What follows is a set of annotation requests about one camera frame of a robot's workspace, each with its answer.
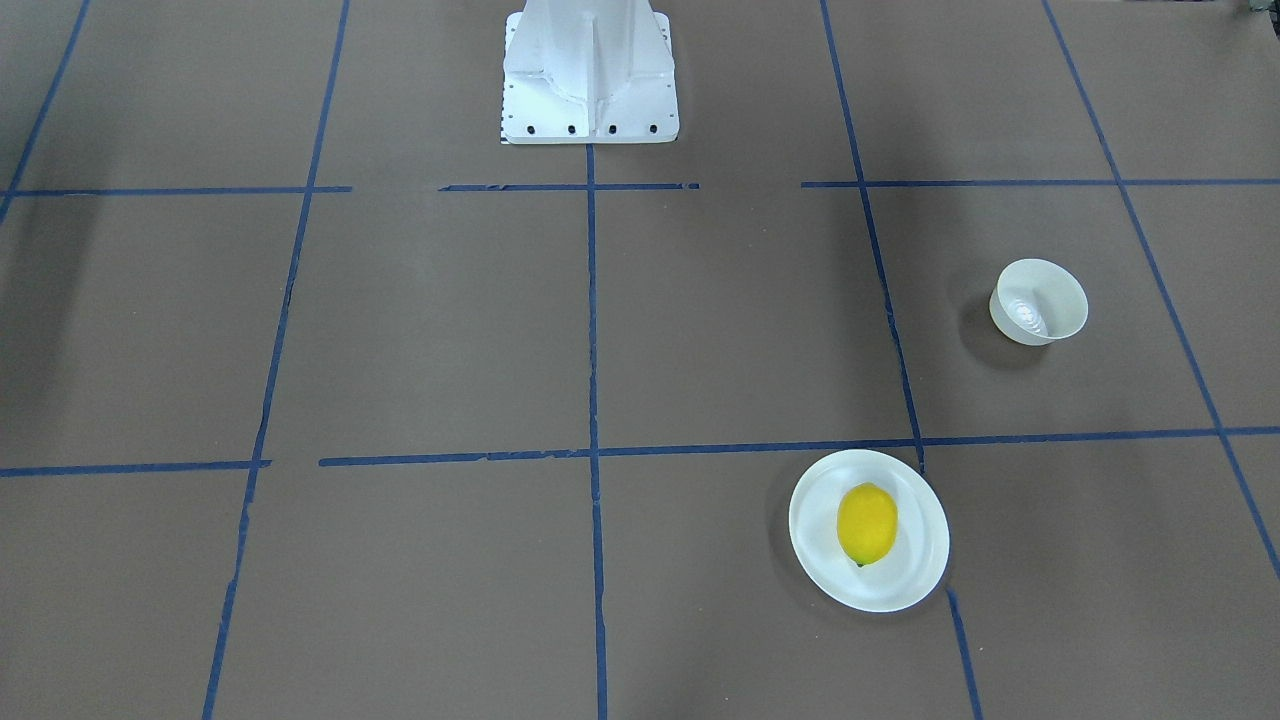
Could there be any yellow lemon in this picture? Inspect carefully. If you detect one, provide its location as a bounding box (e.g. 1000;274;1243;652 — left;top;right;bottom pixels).
836;483;899;568

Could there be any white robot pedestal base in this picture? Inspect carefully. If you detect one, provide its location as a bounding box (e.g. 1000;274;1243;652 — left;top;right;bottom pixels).
500;1;680;145

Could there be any white plastic bowl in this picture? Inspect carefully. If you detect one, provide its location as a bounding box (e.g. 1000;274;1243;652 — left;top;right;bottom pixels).
988;258;1091;347

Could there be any white round plate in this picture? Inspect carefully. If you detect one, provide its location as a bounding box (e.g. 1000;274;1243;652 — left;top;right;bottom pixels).
788;448;950;612

